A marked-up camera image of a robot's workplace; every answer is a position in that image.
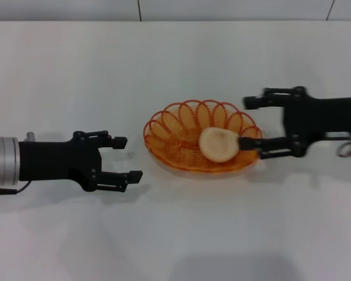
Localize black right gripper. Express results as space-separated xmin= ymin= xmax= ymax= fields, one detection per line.
xmin=238 ymin=85 xmax=351 ymax=160

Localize round pale bread bun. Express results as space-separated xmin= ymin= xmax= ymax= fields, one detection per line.
xmin=198 ymin=127 xmax=240 ymax=163

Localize orange plastic wire basket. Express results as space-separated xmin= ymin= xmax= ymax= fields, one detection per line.
xmin=143 ymin=99 xmax=263 ymax=176

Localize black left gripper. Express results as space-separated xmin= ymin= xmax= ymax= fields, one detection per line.
xmin=18 ymin=130 xmax=144 ymax=194

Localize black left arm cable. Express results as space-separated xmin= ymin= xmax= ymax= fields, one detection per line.
xmin=0 ymin=180 xmax=33 ymax=196

